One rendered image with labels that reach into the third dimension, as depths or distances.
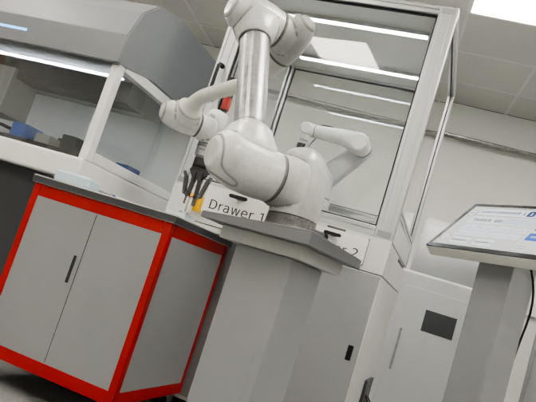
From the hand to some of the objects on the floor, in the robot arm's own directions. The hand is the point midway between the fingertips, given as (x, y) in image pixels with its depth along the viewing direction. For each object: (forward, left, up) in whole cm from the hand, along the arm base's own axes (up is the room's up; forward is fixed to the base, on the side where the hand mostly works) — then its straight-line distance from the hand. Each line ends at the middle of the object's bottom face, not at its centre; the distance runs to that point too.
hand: (188, 205), depth 246 cm
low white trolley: (-10, +18, -83) cm, 86 cm away
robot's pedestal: (-28, -64, -88) cm, 112 cm away
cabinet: (+78, -6, -82) cm, 114 cm away
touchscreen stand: (+42, -109, -89) cm, 147 cm away
